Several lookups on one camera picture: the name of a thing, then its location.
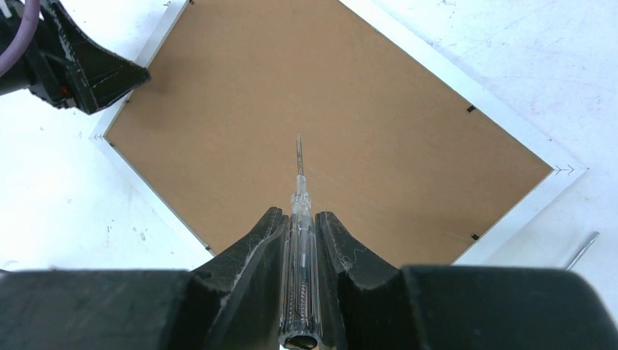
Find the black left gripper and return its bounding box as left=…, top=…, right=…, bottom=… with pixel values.
left=1, top=1, right=151, bottom=114

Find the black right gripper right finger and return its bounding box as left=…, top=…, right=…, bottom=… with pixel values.
left=316, top=211, right=617, bottom=349

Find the yellow handle screwdriver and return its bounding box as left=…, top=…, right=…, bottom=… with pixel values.
left=564, top=231, right=600, bottom=271

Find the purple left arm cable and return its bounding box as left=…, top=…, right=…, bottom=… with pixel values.
left=0, top=0, right=42, bottom=78

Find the clear handle screwdriver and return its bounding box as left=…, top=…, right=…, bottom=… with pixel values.
left=278, top=135, right=322, bottom=349

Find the white picture frame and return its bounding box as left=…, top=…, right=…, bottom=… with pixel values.
left=92, top=1, right=586, bottom=266

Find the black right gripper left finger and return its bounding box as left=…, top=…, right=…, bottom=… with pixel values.
left=1, top=207, right=288, bottom=349

